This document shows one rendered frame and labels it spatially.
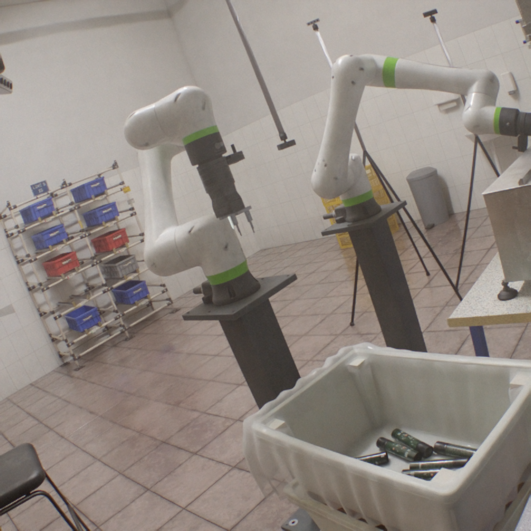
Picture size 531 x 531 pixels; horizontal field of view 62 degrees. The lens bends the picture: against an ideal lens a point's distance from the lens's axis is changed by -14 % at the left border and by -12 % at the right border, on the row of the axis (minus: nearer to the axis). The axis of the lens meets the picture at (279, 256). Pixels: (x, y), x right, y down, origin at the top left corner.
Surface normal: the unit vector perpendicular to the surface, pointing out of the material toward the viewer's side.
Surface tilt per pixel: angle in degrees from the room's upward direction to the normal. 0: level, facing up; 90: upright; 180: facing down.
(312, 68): 90
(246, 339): 90
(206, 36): 90
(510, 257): 90
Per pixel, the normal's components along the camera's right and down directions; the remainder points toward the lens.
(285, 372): 0.67, -0.11
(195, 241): -0.17, 0.18
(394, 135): -0.63, 0.39
